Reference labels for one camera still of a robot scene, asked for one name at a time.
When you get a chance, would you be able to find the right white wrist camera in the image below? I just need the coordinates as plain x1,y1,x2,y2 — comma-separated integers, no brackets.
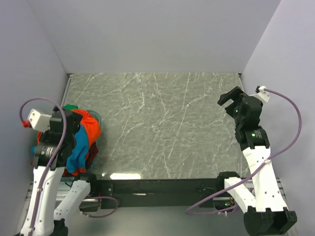
253,86,270,104

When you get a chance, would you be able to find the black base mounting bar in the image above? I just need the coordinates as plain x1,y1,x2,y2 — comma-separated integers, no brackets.
78,176,244,212

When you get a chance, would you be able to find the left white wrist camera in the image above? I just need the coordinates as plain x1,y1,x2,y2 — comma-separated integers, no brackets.
27,109,52,132

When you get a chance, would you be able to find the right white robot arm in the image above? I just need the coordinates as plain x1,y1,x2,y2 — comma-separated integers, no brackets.
216,87,297,236

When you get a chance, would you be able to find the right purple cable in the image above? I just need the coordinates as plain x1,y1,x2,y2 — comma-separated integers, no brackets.
185,88,302,217

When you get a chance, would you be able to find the green t shirt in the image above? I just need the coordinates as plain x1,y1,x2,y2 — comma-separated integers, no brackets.
63,104,78,111

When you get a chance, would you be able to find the aluminium frame rail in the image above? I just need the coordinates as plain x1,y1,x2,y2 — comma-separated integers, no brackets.
24,177,286,205

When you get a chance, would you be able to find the clear blue plastic basket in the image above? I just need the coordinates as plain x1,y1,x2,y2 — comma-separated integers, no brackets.
61,110,101,186

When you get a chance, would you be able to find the blue t shirt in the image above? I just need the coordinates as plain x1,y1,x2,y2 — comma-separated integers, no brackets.
66,125,89,176

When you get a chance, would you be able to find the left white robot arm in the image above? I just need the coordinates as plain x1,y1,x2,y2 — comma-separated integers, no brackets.
20,109,98,236

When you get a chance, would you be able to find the orange t shirt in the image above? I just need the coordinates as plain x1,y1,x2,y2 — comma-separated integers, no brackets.
37,108,101,170

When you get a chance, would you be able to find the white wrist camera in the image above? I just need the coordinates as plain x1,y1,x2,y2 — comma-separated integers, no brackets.
27,109,52,132
253,86,270,104

